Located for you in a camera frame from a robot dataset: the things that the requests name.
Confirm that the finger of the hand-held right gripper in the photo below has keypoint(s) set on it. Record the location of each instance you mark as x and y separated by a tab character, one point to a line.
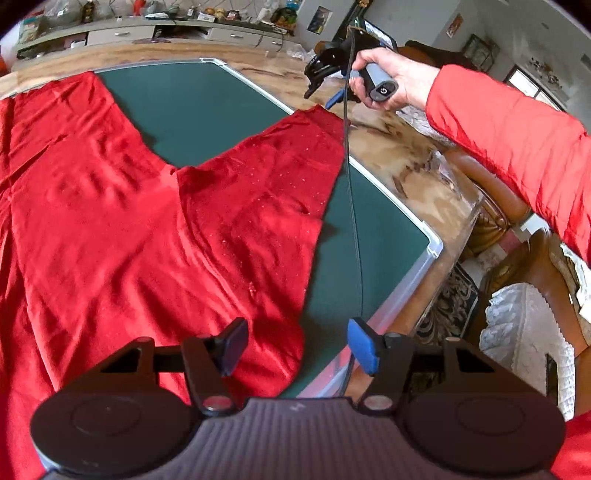
314	87
334	99

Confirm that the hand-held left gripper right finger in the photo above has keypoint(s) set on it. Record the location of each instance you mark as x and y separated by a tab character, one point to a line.
362	344

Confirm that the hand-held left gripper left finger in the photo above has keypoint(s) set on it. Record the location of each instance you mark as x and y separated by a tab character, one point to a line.
233	346

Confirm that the red pants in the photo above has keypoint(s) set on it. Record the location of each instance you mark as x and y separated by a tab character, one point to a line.
115	230

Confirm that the person's right forearm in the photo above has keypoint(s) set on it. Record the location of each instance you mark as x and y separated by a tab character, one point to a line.
508	134

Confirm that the person's right hand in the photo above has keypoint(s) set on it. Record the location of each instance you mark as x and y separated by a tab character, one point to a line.
411	74

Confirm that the clear plastic bag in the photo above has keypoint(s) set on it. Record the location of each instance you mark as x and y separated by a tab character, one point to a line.
300	53

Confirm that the patterned rug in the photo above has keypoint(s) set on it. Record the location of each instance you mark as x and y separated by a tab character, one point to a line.
448	304

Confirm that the white lace chair cover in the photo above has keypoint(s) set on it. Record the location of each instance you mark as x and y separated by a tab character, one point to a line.
521	332

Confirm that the clutter of items on cabinet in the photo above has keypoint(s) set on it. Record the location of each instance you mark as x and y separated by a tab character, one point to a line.
161	10

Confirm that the brown leather armchair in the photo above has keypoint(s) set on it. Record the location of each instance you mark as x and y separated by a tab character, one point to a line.
531	263

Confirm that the carved brown wooden armchair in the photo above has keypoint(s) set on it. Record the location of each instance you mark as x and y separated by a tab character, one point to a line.
494	198

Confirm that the long beige cabinet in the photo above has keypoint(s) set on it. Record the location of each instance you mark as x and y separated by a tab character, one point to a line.
120	34

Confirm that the window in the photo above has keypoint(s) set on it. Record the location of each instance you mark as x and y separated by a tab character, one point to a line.
535	87

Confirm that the person's red jacket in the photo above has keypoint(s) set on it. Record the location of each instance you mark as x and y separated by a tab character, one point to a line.
575	447

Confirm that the dark wall poster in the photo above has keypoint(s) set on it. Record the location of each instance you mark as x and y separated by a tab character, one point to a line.
319	19

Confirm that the green board with metal frame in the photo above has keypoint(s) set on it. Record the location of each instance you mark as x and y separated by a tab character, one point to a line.
207	106

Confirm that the small red wall poster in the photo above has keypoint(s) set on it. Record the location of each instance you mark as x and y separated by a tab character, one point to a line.
454	25

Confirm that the framed wall picture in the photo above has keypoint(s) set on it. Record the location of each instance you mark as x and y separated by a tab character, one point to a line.
480	51

